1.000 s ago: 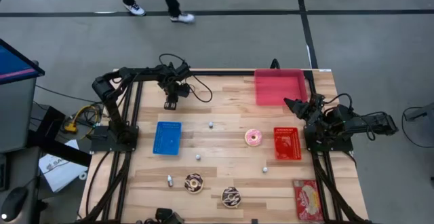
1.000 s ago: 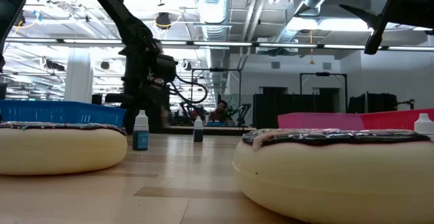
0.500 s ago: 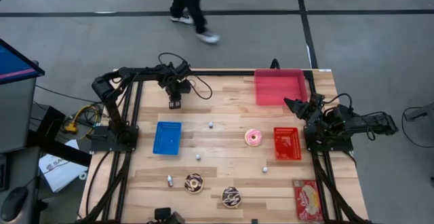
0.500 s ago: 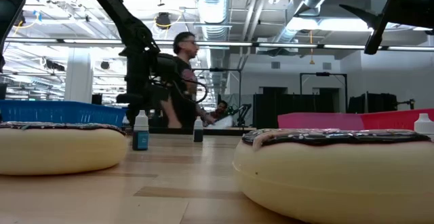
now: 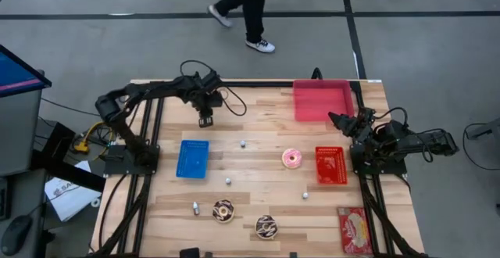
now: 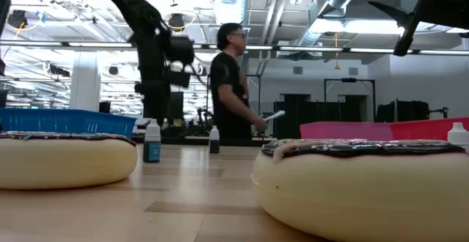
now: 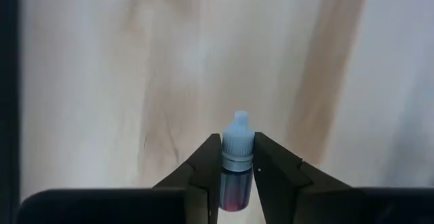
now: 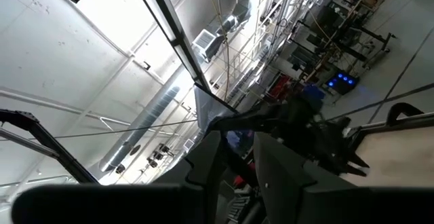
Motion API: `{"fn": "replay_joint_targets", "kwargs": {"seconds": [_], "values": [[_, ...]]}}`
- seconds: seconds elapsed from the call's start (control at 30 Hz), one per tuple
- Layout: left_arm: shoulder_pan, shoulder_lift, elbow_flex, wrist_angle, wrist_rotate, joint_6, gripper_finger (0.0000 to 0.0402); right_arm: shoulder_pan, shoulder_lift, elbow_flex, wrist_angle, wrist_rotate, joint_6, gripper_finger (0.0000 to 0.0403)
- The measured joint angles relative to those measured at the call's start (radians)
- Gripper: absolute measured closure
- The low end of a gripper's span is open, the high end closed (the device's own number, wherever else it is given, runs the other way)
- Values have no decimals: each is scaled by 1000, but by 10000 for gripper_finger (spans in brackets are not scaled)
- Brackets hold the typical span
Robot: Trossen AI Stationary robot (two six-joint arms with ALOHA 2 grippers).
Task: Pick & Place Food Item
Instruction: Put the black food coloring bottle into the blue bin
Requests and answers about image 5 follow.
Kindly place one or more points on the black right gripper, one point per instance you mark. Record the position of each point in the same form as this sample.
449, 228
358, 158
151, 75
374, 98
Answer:
361, 125

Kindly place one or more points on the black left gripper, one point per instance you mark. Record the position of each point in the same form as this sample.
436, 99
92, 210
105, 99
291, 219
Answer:
205, 92

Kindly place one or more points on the pink frosted toy donut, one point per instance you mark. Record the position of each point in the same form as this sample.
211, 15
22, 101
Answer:
289, 163

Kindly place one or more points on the chocolate frosted toy donut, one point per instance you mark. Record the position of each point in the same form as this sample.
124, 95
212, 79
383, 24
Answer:
218, 216
261, 232

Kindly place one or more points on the red snack package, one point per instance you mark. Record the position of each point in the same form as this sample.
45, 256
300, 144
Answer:
354, 230

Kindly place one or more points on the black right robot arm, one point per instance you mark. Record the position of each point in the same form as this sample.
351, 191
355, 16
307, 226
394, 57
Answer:
429, 140

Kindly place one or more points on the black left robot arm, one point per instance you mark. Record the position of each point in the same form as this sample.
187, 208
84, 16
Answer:
156, 88

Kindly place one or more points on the pink translucent plastic bin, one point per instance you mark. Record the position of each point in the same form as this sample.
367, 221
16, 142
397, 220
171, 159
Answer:
320, 101

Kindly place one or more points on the red plastic basket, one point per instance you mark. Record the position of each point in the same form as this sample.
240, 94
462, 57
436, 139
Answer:
331, 165

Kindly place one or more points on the blue plastic basket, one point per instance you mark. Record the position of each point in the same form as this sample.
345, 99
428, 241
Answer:
192, 159

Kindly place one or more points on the black table clamp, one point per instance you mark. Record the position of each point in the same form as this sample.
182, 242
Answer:
208, 255
316, 74
293, 255

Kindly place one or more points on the person's white shoe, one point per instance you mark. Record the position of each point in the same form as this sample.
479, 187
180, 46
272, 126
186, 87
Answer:
261, 46
219, 16

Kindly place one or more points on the walking person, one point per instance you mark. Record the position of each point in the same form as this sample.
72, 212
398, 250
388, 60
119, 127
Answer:
252, 8

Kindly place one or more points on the small black box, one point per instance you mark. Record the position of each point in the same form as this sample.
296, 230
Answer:
190, 253

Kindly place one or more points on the white tape roll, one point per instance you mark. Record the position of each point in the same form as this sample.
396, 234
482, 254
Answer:
95, 202

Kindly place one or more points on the grey floor object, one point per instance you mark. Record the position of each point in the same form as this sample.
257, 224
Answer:
486, 129

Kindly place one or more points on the black equipment box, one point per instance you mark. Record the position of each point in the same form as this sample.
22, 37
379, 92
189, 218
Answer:
56, 137

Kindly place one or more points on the white printed paper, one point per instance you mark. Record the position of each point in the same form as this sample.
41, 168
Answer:
66, 199

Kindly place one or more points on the blue screen monitor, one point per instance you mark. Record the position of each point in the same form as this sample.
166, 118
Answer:
15, 74

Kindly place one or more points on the black keyboard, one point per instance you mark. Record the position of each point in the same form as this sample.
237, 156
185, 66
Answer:
4, 199

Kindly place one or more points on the black computer mouse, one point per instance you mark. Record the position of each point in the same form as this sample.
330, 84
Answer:
15, 234

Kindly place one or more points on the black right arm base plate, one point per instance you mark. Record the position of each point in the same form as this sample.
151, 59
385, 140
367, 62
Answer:
390, 168

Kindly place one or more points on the black aluminium table frame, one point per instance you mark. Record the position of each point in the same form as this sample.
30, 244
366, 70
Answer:
265, 83

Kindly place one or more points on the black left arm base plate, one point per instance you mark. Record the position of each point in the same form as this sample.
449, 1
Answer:
117, 165

